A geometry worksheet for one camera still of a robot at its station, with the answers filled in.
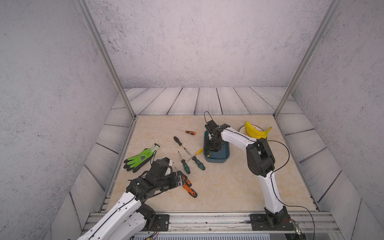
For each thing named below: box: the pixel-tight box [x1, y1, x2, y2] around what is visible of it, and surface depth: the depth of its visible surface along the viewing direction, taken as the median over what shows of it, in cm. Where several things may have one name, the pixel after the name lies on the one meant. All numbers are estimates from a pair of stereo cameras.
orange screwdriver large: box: [182, 183, 198, 198], surface depth 83 cm
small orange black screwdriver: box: [177, 129, 197, 136], surface depth 110 cm
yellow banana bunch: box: [245, 121, 272, 140], surface depth 106 cm
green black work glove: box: [123, 143, 160, 173], surface depth 97 cm
